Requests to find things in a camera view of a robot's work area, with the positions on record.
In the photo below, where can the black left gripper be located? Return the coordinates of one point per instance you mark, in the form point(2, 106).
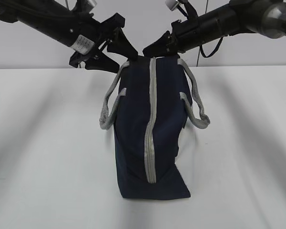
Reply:
point(91, 37)

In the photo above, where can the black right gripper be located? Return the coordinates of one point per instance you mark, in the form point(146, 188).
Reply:
point(184, 37)

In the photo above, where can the navy blue lunch bag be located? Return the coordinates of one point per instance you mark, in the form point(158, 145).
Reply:
point(147, 106)

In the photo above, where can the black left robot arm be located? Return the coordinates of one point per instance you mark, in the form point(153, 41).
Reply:
point(46, 16)

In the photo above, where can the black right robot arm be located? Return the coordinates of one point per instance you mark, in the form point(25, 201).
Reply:
point(265, 17)

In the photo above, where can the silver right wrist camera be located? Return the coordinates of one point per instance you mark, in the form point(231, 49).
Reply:
point(172, 4)

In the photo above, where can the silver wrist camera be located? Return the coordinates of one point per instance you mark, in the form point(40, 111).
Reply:
point(84, 6)
point(172, 4)

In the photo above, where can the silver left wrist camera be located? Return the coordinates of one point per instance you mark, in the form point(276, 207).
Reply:
point(84, 6)

